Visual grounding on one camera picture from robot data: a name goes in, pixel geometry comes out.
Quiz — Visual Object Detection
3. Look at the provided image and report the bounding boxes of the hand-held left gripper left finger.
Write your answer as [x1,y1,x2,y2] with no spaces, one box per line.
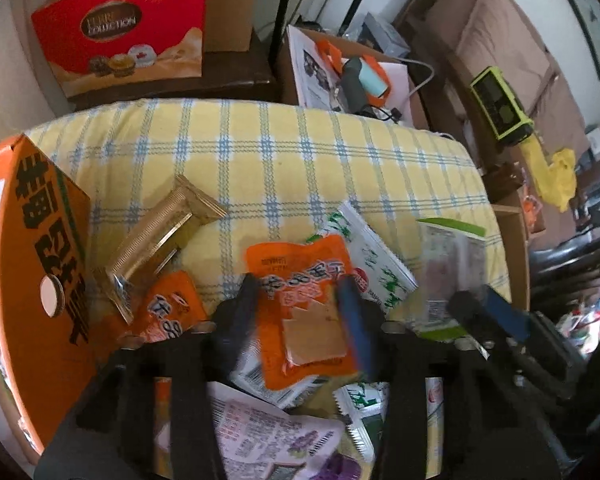
[35,272,262,480]

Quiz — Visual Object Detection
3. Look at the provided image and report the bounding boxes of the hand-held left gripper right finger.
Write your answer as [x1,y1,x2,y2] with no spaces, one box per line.
[334,274,567,480]

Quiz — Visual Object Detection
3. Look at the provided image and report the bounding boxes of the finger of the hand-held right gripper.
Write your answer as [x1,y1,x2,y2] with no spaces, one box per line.
[446,285,531,358]
[527,310,587,402]

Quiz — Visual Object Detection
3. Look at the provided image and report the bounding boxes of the orange snack packet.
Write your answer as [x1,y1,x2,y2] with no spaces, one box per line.
[244,234,358,392]
[125,270,208,343]

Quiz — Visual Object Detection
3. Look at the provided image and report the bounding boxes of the purple white snack pouch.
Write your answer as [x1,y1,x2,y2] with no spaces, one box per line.
[207,382,346,480]

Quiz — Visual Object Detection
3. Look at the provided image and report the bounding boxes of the gold snack bar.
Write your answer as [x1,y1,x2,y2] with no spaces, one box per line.
[92,175,228,325]

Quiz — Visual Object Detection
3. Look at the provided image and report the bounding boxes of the orange cardboard box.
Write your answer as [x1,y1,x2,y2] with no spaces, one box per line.
[0,132,93,466]

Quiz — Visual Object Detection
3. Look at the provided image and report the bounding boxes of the tall cardboard box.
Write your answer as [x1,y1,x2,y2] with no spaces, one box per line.
[490,200,531,311]

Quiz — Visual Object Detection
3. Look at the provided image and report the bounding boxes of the dark wooden coffee table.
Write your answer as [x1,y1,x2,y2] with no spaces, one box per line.
[530,232,600,321]

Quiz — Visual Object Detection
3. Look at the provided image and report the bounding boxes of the orange white plastic bag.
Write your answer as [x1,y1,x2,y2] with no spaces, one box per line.
[522,195,545,233]

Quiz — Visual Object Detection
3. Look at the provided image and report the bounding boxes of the yellow cloth on sofa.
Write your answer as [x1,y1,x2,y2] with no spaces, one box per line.
[522,142,578,213]

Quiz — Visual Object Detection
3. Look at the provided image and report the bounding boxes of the yellow plaid cloth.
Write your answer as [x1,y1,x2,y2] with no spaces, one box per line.
[25,97,511,480]

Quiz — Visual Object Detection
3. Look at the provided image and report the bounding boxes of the lime green device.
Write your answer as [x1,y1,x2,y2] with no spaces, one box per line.
[470,66,533,142]

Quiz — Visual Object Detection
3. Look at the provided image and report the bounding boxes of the open cardboard box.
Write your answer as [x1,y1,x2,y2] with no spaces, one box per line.
[280,25,428,131]

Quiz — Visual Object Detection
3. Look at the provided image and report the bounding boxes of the dark wooden side table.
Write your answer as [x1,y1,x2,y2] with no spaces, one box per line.
[75,30,281,111]

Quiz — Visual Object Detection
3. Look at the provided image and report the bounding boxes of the orange and grey tool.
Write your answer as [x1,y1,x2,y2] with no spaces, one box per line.
[316,40,392,111]

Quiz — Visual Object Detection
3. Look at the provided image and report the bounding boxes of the printed paper sheet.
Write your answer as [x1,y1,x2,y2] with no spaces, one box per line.
[287,25,346,111]

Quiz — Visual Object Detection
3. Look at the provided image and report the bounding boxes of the brown sofa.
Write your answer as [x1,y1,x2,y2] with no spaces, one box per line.
[395,0,596,171]

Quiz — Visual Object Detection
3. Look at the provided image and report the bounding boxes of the grey blue box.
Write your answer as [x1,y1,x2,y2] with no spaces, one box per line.
[360,12,411,58]

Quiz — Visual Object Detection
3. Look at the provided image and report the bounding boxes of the brown cardboard box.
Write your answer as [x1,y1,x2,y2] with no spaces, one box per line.
[202,0,268,53]

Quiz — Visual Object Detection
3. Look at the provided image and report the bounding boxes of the black tripod stand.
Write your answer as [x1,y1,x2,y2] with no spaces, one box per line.
[270,0,386,106]

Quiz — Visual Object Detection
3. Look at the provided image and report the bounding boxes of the red chocolate gift box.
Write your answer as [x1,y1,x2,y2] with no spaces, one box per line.
[31,0,211,99]

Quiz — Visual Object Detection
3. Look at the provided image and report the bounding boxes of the white cable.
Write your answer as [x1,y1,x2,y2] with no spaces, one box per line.
[380,57,437,123]

